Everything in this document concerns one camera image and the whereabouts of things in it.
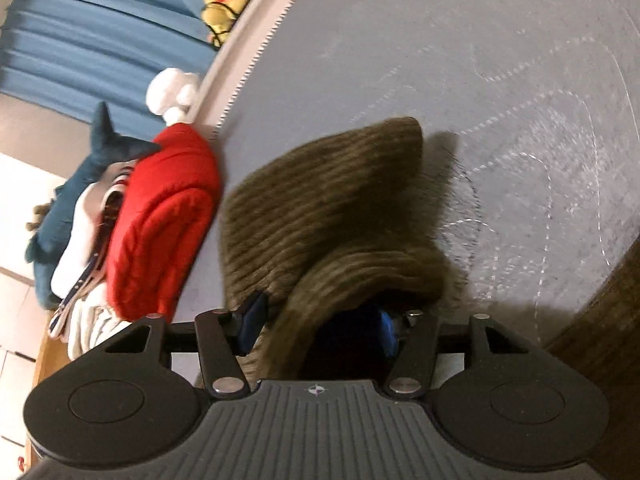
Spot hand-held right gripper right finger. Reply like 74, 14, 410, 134
376, 308, 534, 401

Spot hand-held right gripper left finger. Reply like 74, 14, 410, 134
103, 290, 271, 401

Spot brown corduroy pants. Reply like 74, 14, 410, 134
220, 116, 469, 397

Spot red folded garment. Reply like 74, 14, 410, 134
107, 122, 224, 324

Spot cream folded cloth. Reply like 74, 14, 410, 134
50, 180, 137, 362

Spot blue shark plush toy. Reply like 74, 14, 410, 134
24, 101, 162, 311

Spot white plush toy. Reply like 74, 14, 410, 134
145, 67, 204, 125

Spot yellow plush toy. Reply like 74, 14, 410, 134
200, 0, 263, 47

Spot blue curtain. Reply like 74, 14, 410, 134
0, 0, 323, 127

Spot striped cloth strap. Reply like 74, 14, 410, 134
47, 160, 139, 342

